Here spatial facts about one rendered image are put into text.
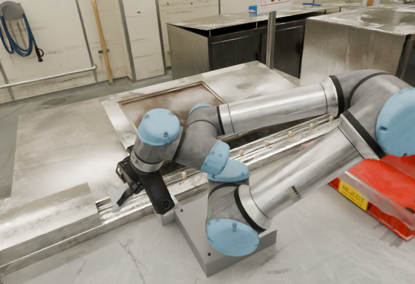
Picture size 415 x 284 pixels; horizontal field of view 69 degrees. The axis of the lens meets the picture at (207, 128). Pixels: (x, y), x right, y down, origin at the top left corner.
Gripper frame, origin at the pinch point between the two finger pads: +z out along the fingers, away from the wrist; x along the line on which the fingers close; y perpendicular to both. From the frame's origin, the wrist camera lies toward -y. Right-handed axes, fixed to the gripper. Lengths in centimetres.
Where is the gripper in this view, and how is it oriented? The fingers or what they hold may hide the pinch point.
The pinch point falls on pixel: (136, 199)
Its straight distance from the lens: 89.0
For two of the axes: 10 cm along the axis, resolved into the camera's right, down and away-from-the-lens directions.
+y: -6.5, -7.2, 2.3
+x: -6.7, 4.1, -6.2
